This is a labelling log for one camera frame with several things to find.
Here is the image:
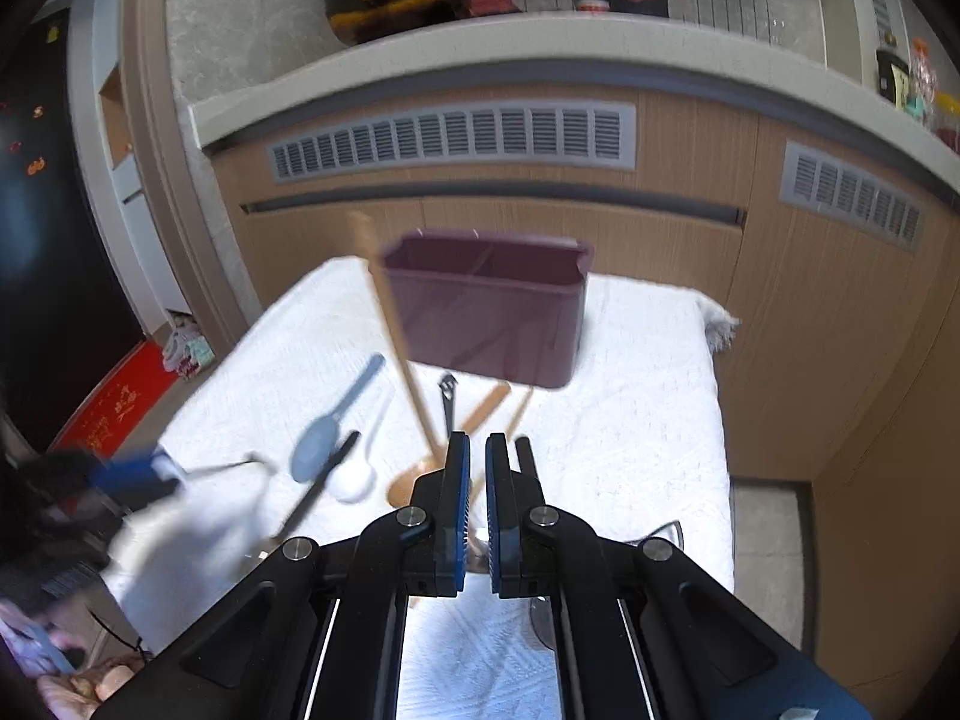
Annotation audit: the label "wooden spoon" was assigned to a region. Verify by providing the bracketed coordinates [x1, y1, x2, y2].
[386, 382, 511, 507]

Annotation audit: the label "long grey vent grille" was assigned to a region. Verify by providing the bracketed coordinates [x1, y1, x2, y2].
[265, 99, 638, 184]

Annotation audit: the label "maroon plastic utensil holder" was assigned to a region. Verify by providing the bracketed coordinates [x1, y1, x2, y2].
[382, 229, 594, 388]

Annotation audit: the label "long wooden chopstick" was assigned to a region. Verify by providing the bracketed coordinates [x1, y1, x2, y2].
[348, 211, 444, 463]

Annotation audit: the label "white textured table cloth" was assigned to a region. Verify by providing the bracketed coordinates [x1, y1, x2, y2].
[101, 255, 740, 720]

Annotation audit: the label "patterned slippers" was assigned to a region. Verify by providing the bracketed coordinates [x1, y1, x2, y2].
[163, 312, 215, 379]

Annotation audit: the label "black handled spoon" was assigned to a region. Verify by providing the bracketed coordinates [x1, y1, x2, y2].
[270, 431, 359, 546]

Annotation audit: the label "short grey vent grille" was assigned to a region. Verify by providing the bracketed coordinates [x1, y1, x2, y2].
[779, 140, 924, 250]

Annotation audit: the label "small metal shovel spoon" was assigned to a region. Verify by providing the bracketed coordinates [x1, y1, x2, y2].
[439, 372, 457, 437]

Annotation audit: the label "red filled jar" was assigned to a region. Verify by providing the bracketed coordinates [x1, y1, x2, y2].
[934, 91, 960, 153]

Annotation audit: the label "red floor mat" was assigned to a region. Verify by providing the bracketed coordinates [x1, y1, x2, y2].
[50, 340, 178, 457]

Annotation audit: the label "grey blue plastic spoon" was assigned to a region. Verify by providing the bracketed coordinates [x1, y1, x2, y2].
[290, 353, 386, 483]

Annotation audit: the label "dark soy sauce bottle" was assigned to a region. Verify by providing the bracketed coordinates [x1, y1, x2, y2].
[875, 31, 910, 110]

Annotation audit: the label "person's left hand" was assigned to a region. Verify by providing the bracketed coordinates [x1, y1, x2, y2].
[36, 655, 145, 720]

